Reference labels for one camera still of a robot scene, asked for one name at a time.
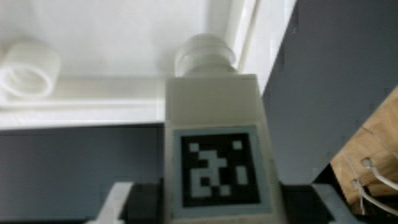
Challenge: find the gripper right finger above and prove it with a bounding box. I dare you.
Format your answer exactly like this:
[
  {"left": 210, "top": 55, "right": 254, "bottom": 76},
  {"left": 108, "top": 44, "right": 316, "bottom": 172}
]
[{"left": 283, "top": 184, "right": 366, "bottom": 224}]

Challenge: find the white square tabletop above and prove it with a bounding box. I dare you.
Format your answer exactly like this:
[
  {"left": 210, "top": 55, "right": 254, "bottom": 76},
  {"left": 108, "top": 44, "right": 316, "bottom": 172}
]
[{"left": 0, "top": 0, "right": 297, "bottom": 130}]

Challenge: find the white leg with tag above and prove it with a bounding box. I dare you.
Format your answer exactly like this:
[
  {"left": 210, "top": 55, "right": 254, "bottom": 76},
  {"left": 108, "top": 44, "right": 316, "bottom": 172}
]
[{"left": 163, "top": 34, "right": 288, "bottom": 224}]

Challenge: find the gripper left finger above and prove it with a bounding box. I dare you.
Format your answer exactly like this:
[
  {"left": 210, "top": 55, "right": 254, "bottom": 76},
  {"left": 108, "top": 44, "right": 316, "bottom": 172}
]
[{"left": 84, "top": 182, "right": 162, "bottom": 224}]

